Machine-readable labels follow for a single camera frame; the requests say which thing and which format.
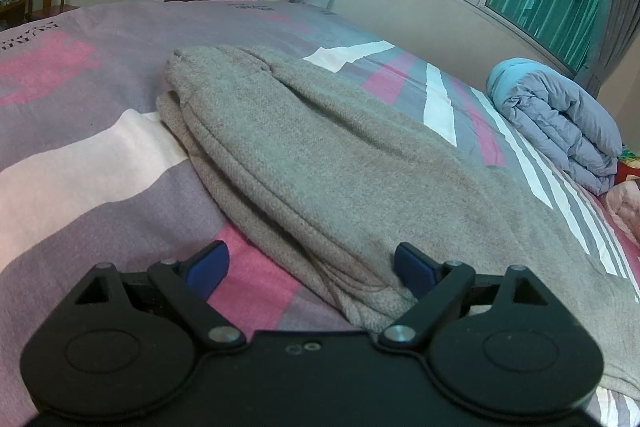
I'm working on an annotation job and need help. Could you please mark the red yellow patterned cloth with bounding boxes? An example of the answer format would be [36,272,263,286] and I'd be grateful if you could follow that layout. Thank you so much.
[615,147,640,184]

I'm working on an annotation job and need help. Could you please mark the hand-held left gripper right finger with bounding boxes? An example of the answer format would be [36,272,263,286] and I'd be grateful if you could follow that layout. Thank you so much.
[377,243,551,352]

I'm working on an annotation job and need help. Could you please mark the pink fluffy blanket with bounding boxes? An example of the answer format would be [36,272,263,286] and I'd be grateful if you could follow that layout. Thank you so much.
[601,179,640,250]

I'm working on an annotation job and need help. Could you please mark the grey knit pants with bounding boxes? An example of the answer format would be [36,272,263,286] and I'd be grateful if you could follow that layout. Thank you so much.
[156,45,640,395]

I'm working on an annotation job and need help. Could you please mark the striped pink grey bed sheet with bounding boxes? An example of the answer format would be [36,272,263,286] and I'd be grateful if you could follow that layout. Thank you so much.
[0,0,640,427]

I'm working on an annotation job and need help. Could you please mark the folded light blue quilt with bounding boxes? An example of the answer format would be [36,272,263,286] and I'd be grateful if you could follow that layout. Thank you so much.
[486,57,624,195]

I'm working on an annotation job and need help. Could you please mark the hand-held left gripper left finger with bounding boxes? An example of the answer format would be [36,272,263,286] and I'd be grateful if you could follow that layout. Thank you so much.
[75,240,247,352]

